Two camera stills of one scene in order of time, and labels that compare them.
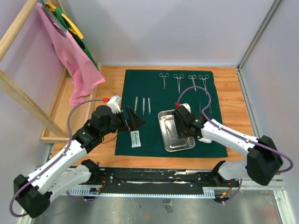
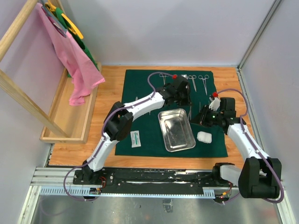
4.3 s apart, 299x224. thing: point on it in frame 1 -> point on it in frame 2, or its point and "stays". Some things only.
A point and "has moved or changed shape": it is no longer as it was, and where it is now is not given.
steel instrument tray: (172, 141) stays
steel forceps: (193, 77) stays
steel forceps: (164, 76) stays
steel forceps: (206, 76) stays
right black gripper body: (182, 132) -> (212, 117)
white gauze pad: (204, 140) stays
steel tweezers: (167, 127) has moved or changed shape
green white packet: (135, 139) stays
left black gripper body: (117, 122) -> (182, 99)
